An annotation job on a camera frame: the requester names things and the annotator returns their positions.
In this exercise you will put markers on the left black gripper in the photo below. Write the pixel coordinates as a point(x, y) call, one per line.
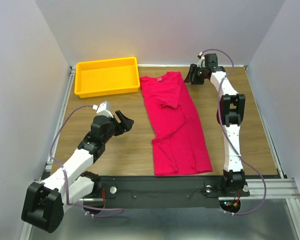
point(125, 125)

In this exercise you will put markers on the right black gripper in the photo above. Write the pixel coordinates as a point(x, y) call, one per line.
point(194, 80)

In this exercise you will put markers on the yellow plastic tray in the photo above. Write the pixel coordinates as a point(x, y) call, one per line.
point(106, 77)

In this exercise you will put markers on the red t shirt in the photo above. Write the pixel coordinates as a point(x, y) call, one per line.
point(179, 146)

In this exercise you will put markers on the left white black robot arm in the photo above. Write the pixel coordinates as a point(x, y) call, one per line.
point(47, 201)

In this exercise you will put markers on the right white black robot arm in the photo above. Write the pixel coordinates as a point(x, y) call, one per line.
point(230, 115)

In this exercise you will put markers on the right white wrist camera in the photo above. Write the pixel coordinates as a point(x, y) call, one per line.
point(201, 60)

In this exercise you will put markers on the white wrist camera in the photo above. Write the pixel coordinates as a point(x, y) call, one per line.
point(103, 109)
point(201, 60)

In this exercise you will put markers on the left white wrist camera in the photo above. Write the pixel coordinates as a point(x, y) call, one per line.
point(103, 109)

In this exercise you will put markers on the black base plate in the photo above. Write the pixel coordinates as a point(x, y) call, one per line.
point(151, 192)

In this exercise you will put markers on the aluminium frame rail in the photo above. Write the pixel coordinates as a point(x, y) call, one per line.
point(26, 227)

